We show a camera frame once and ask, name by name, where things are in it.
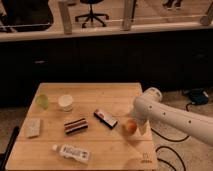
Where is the clear plastic bottle white label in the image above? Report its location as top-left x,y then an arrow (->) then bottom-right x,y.
52,144 -> 90,163

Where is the green plastic cup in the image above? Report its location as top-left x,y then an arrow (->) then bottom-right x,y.
36,94 -> 49,109

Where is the black office chair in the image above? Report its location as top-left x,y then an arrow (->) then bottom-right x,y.
75,0 -> 109,28

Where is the red yellow apple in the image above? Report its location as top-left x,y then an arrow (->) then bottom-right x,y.
125,119 -> 137,134

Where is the wooden table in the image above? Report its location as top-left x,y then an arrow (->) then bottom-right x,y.
6,83 -> 158,171

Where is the beige sponge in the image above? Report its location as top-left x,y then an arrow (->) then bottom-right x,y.
26,118 -> 41,138

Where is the black floor cable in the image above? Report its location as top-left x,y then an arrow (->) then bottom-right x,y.
150,101 -> 201,171

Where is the dark bag on floor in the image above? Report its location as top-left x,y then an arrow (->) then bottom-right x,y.
188,89 -> 209,105

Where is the black red white box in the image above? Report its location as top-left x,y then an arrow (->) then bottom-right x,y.
94,109 -> 118,129

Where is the white paper cup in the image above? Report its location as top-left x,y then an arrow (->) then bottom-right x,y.
58,94 -> 73,112

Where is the striped brown white box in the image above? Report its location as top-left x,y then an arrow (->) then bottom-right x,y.
64,118 -> 88,135

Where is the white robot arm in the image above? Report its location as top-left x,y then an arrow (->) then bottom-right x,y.
131,87 -> 213,146

